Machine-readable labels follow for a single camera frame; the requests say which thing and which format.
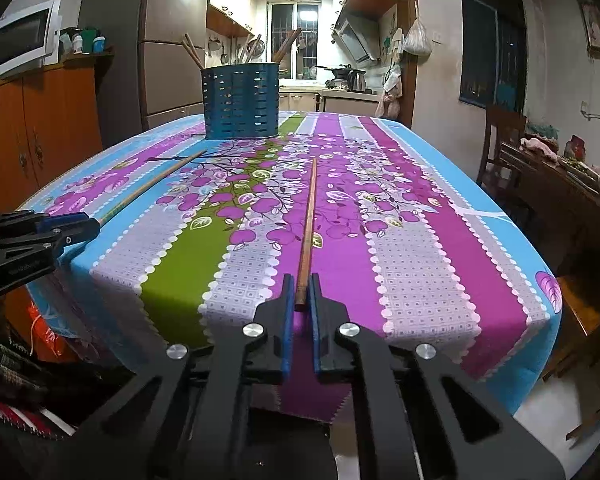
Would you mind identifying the black wok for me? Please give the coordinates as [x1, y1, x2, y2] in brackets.
[314, 63, 367, 79]

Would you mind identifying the dark framed window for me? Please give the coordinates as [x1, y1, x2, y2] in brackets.
[459, 0, 527, 112]

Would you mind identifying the wooden chair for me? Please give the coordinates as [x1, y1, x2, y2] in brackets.
[476, 105, 529, 197]

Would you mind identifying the dark wooden side table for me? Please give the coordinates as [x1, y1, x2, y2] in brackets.
[499, 139, 600, 283]

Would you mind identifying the orange plastic bag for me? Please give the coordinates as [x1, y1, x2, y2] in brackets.
[27, 304, 72, 362]

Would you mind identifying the kitchen window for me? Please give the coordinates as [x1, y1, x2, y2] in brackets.
[269, 2, 322, 81]

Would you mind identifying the wooden chopstick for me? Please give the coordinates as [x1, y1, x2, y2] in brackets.
[279, 29, 303, 63]
[272, 32, 297, 64]
[187, 35, 205, 68]
[97, 149, 207, 222]
[182, 34, 201, 69]
[295, 157, 317, 309]

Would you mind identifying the orange wooden cabinet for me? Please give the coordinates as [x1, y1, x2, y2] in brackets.
[0, 52, 107, 213]

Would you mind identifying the hanging clear plastic bag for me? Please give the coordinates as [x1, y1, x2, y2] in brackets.
[402, 2, 434, 57]

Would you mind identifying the metal range hood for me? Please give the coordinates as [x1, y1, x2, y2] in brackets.
[331, 12, 382, 64]

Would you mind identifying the plaid cloth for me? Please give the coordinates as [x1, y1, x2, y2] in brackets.
[0, 334, 83, 443]

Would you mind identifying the kitchen counter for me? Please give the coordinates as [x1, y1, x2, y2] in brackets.
[279, 80, 383, 116]

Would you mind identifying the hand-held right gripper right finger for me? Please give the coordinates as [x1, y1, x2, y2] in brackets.
[307, 274, 567, 480]

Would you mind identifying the grey refrigerator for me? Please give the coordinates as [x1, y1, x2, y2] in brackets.
[79, 0, 212, 132]

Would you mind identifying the wooden door frame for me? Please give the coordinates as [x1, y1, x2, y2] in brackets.
[394, 0, 420, 127]

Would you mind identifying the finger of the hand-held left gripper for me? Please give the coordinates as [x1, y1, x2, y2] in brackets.
[0, 227, 102, 305]
[0, 211, 102, 242]

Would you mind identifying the white microwave oven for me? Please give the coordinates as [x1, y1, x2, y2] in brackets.
[0, 0, 62, 87]

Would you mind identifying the blue perforated utensil holder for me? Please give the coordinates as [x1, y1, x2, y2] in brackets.
[201, 62, 281, 141]

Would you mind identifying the red box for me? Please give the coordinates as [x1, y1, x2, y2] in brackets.
[562, 135, 587, 162]

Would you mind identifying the hanging pink cloth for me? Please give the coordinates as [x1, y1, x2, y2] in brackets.
[375, 65, 404, 119]

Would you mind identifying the floral striped tablecloth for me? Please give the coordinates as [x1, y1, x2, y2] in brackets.
[17, 110, 565, 428]

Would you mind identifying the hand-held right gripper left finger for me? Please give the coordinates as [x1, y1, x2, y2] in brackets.
[44, 274, 297, 480]

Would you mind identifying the wooden stool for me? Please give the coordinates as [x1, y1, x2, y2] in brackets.
[544, 274, 600, 442]

